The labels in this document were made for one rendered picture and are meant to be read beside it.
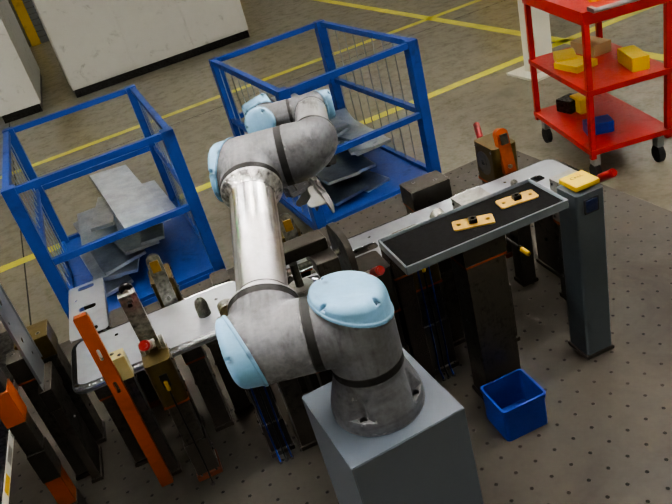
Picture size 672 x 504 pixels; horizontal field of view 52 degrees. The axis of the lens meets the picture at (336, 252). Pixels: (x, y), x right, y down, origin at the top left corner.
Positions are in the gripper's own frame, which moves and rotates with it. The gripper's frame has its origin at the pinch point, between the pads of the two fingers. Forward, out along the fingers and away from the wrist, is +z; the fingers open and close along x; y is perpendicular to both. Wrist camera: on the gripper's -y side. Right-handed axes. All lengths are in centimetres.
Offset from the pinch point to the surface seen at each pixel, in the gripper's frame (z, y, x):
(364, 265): 7.4, 8.5, 36.2
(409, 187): 7.0, -22.9, 1.9
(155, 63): -130, -97, -759
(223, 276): -0.3, 32.9, -3.1
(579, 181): 13, -36, 56
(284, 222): -4.7, 12.8, 4.6
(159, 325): -1, 53, 8
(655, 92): 97, -285, -197
